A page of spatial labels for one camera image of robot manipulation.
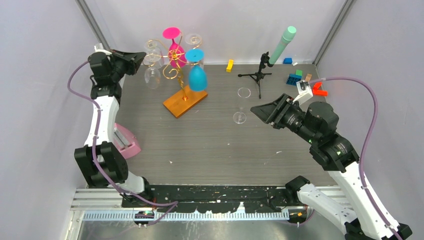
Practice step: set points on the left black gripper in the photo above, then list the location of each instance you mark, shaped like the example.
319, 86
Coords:
133, 60

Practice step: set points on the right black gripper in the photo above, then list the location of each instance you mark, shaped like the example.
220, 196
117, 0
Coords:
265, 111

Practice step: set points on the clear round wine glass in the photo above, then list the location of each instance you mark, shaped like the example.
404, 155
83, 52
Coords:
152, 74

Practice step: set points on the clear flute wine glass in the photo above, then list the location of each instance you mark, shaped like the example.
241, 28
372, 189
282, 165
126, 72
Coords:
243, 95

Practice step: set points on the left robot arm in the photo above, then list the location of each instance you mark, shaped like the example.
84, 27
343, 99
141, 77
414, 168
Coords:
99, 160

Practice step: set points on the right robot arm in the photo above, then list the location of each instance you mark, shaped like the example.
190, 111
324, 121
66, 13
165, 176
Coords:
365, 219

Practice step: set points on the pink wine glass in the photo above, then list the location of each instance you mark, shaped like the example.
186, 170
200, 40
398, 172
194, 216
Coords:
176, 53

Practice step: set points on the clear wine glass back right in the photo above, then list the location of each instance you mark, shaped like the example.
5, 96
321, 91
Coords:
193, 44

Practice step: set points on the blue wine glass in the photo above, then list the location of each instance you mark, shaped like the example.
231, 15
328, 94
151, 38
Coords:
197, 78

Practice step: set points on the blue lego brick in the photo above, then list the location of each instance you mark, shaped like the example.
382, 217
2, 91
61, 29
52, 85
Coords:
292, 79

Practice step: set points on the green block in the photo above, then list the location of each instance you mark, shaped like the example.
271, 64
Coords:
299, 72

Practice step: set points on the black tripod microphone stand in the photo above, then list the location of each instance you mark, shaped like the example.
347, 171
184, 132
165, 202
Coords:
260, 75

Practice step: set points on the small blue block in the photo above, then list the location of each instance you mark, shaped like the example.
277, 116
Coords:
288, 61

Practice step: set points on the red L-shaped block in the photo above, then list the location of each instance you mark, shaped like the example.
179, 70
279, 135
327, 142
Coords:
318, 91

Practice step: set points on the tan wooden block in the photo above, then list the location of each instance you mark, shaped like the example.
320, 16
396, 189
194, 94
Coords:
308, 77

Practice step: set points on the yellow block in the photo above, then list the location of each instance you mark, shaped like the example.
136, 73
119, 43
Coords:
229, 66

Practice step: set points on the pink holder box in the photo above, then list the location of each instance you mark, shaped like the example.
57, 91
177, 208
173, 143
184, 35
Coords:
125, 141

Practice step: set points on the mint green microphone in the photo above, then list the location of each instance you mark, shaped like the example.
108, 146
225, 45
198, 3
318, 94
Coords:
287, 36

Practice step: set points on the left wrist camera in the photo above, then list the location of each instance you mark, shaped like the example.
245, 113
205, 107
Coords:
100, 48

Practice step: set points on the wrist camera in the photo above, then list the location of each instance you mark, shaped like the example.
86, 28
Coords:
305, 92
100, 48

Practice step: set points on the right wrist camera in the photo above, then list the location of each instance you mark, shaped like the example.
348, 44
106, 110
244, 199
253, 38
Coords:
305, 92

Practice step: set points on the gold wire wine glass rack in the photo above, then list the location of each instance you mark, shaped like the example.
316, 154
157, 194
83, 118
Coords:
183, 100

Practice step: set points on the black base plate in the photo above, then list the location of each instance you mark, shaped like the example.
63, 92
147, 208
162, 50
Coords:
217, 199

